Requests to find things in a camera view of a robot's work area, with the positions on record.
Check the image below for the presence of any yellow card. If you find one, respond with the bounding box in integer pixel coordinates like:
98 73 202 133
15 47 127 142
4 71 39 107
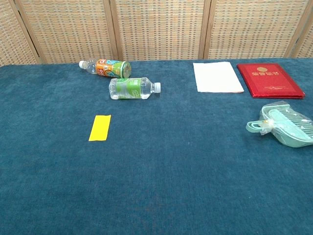
88 115 112 142

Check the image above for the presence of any green label water bottle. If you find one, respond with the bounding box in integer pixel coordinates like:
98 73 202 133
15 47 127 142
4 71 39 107
109 77 162 100

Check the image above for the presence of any blue velvet table cloth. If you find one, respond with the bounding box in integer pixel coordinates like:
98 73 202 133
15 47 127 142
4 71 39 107
0 58 313 235

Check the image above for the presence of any orange cartoon label bottle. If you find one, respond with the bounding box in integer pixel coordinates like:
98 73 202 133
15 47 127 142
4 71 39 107
78 58 132 79

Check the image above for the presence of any white paper sheet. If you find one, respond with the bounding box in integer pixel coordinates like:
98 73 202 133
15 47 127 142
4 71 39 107
193 62 245 94

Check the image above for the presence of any woven bamboo folding screen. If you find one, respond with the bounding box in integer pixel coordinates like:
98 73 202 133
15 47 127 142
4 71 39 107
0 0 313 67

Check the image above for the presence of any clear plastic dustpan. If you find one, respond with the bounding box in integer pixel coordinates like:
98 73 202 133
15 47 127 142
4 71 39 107
258 101 313 145

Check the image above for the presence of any red certificate folder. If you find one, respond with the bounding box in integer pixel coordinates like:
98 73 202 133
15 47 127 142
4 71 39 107
236 63 306 100

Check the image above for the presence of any mint green mini dustpan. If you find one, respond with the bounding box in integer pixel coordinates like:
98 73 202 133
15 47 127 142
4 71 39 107
246 103 313 149

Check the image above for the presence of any mint green mini brush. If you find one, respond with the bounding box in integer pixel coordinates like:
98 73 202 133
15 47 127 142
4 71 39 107
246 109 313 138

